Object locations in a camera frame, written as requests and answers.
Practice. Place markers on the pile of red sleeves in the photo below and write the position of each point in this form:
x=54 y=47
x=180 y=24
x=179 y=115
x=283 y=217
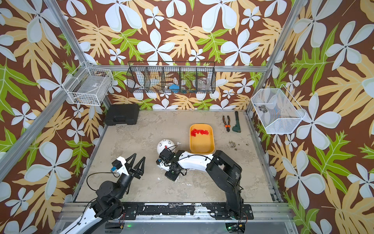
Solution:
x=195 y=132

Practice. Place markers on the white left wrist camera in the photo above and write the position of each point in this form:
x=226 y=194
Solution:
x=119 y=166

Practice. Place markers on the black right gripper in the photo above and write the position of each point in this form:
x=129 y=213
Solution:
x=169 y=176

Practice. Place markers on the green pipe wrench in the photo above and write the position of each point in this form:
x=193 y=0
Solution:
x=236 y=128

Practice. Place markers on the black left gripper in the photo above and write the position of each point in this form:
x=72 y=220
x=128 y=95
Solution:
x=133 y=172

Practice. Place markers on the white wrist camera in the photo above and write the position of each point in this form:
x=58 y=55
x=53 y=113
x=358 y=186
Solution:
x=165 y=159
x=119 y=166

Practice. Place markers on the orange handled pliers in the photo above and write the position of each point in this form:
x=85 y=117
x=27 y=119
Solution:
x=226 y=121

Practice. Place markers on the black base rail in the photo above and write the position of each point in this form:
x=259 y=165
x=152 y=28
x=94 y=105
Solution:
x=215 y=210

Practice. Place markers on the yellow plastic tray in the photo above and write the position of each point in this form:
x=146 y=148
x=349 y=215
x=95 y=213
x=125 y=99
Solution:
x=202 y=144

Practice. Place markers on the black plastic tool case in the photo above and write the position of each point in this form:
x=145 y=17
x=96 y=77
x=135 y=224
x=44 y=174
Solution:
x=122 y=114

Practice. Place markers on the white mesh basket right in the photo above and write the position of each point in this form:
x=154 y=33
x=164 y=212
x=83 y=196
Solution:
x=277 y=110

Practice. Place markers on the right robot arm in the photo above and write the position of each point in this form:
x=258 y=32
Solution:
x=223 y=170

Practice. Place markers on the white dome screw fixture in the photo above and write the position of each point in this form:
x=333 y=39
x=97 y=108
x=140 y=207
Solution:
x=165 y=144

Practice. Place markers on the black wire basket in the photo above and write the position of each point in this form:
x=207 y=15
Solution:
x=172 y=77

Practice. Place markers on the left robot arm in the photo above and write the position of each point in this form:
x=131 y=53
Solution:
x=108 y=205

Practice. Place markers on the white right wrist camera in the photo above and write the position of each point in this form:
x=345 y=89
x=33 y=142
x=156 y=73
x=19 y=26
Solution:
x=165 y=159

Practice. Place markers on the white wire basket left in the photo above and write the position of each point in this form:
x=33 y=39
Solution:
x=88 y=85

